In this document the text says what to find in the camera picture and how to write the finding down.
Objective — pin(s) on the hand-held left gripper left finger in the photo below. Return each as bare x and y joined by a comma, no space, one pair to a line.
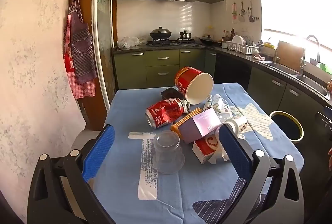
98,151

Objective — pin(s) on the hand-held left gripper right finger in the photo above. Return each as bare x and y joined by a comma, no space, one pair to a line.
233,151

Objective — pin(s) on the red and white carton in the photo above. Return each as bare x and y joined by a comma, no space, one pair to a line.
205,148

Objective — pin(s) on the small white bottle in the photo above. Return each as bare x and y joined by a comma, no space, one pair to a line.
237,123

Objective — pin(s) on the purple cardboard box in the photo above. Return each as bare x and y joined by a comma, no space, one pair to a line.
199,125

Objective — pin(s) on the clear plastic bottle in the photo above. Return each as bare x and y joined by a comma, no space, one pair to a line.
220,107

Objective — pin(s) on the yellow-rimmed trash bin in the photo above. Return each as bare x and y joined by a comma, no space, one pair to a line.
285,125

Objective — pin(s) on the orange waffle-pattern packet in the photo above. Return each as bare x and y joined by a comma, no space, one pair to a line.
185,117

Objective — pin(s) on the clear plastic cup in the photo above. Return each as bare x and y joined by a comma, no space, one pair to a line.
168,156

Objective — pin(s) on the small white wrapper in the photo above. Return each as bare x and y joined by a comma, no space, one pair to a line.
185,106

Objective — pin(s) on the red soda can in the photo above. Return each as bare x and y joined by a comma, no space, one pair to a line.
166,112

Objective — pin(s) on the red paper bucket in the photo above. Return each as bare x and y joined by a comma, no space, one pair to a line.
186,81

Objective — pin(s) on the black plastic tray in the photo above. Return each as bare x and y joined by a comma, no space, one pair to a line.
168,94

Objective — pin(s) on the blue printed tablecloth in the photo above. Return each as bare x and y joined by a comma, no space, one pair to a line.
124,115

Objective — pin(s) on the green base cabinets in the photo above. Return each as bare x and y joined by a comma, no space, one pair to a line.
129,71

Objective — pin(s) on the purple checked apron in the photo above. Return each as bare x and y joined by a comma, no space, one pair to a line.
83,58

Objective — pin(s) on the pink cloth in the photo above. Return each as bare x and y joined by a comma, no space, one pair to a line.
259,57

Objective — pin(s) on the black countertop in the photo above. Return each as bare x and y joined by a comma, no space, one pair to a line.
241,54

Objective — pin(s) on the steel sink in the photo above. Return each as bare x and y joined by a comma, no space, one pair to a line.
308,81

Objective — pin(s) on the small steel faucet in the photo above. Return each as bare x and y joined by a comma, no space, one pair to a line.
275,54

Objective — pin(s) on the white dish rack with plates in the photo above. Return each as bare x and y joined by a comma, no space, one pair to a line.
238,45

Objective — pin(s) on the white mug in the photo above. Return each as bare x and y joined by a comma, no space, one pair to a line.
223,45

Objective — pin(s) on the wooden cutting board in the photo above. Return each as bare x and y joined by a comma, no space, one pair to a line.
289,56

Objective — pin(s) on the yellow sponge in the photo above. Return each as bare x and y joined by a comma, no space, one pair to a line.
269,45

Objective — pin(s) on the clear plastic bag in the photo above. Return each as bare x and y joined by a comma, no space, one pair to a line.
129,42

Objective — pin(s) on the black pan with lid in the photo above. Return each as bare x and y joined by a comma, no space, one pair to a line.
207,40

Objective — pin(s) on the seasoning bottles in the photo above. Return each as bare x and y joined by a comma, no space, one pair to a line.
228,35

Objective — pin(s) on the tall steel faucet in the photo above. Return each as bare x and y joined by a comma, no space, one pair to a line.
303,58

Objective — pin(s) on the green plastic item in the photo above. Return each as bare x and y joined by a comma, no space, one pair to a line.
323,65

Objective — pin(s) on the small dark pot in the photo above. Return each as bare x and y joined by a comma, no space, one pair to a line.
185,35

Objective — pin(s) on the black wok with lid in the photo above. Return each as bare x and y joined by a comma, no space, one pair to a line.
160,33

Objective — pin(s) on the hanging kitchen utensils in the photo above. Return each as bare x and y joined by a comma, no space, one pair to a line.
242,15

